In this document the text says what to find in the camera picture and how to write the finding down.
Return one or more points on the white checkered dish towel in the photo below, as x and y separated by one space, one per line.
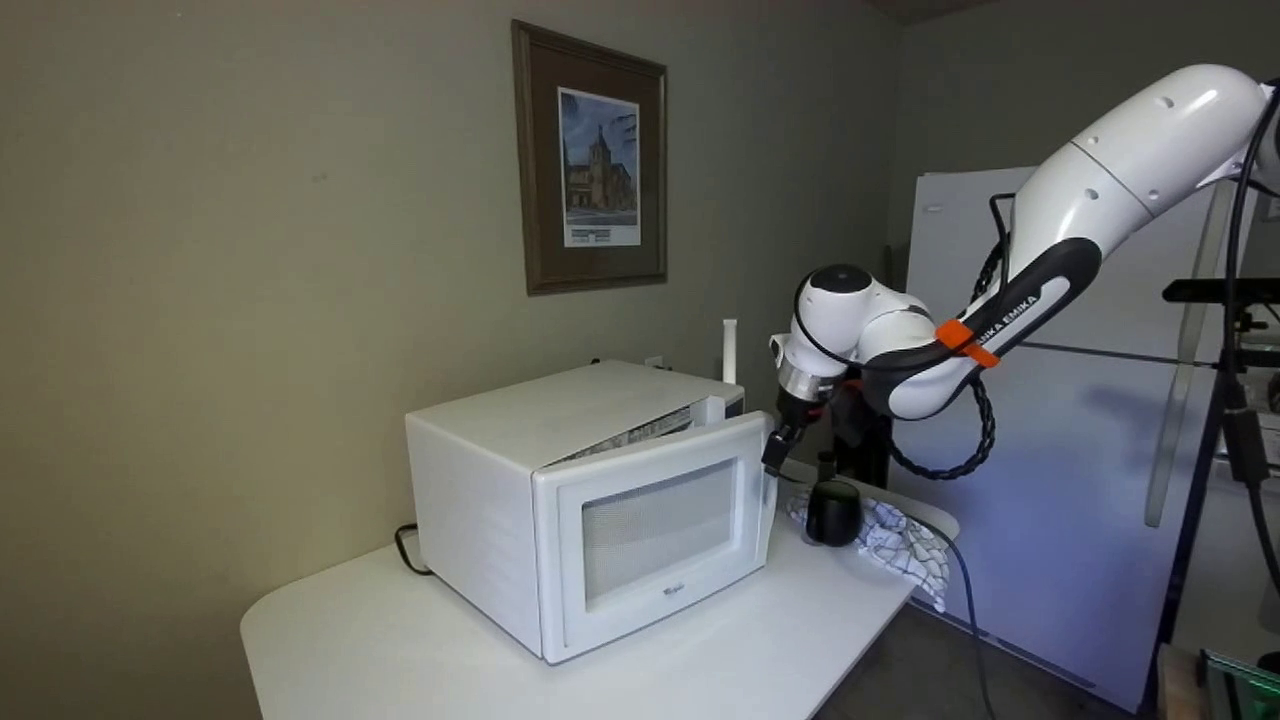
911 549

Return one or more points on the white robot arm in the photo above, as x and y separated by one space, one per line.
1114 176

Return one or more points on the white microwave oven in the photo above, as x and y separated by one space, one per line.
478 470

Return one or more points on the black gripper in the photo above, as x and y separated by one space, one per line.
859 437

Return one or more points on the dark green mug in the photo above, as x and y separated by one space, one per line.
835 514

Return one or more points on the white microwave door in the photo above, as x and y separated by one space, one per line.
648 531

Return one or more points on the black camera tripod stand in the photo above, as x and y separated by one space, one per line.
1222 642

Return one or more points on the framed picture on wall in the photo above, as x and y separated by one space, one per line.
593 163

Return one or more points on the white refrigerator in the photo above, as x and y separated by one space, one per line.
1070 470

